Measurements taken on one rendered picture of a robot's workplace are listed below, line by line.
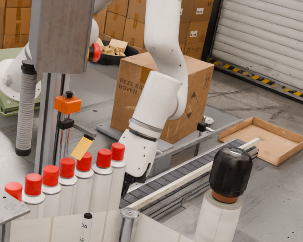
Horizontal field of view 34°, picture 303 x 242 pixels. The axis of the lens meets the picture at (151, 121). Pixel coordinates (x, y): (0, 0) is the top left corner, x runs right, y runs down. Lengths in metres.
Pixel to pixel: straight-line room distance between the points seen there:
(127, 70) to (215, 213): 0.83
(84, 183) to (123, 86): 0.72
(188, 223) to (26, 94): 0.55
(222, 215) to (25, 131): 0.45
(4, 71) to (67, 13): 1.03
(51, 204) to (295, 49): 4.82
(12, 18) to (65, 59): 3.78
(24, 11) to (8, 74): 2.92
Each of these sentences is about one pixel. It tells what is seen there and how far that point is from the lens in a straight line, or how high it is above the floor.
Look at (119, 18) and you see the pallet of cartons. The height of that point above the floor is 0.61.
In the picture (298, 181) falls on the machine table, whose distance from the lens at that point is 1.84.
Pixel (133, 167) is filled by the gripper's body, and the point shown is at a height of 1.02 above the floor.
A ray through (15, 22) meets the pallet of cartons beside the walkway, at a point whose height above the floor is 0.51.
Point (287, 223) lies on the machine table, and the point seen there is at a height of 0.83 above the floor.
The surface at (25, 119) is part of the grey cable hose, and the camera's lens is 1.07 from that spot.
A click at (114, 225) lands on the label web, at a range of 1.00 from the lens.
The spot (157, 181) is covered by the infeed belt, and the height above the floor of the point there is 0.88.
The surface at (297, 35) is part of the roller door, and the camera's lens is 5.65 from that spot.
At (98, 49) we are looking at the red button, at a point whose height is 1.34.
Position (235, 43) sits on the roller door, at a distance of 6.05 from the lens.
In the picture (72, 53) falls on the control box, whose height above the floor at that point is 1.33.
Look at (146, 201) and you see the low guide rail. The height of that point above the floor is 0.91.
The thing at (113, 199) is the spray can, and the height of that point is 0.95.
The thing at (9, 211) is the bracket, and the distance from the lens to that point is 0.80.
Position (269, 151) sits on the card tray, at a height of 0.83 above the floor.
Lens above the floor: 1.59
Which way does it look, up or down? 22 degrees down
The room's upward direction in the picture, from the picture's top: 10 degrees clockwise
